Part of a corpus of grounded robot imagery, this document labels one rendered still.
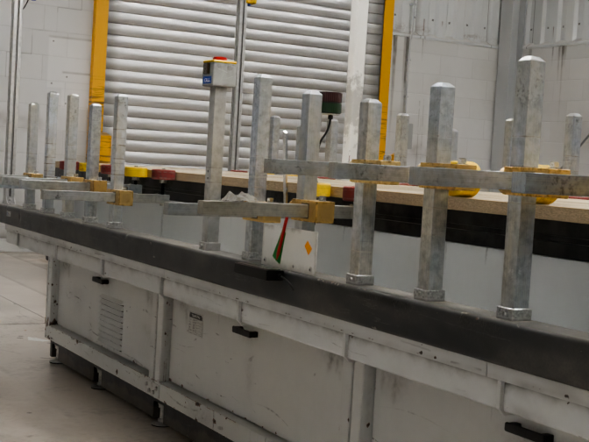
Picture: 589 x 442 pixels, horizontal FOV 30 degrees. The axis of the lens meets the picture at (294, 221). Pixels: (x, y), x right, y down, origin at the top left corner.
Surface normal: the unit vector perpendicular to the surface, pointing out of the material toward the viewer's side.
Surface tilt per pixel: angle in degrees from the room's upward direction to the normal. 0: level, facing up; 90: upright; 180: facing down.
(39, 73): 90
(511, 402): 90
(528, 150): 90
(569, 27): 90
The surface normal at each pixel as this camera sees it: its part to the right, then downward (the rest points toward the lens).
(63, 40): 0.50, 0.07
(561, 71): -0.87, -0.03
